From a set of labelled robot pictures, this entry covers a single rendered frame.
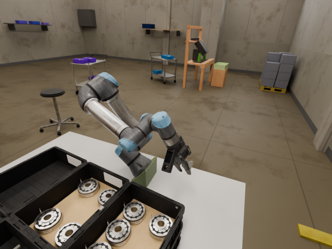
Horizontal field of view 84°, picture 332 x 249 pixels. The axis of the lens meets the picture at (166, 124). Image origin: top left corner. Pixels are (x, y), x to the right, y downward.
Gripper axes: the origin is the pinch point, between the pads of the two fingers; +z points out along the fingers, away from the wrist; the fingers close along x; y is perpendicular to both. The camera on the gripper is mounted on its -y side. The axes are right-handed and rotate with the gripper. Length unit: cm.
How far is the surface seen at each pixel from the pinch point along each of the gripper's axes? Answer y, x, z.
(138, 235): -35.2, 0.2, 0.3
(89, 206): -40.2, 27.1, -9.6
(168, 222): -23.7, -6.5, 3.3
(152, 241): -33.3, -5.4, 2.7
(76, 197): -41, 37, -13
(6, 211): -61, 36, -31
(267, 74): 534, 143, 215
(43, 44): 302, 1025, -162
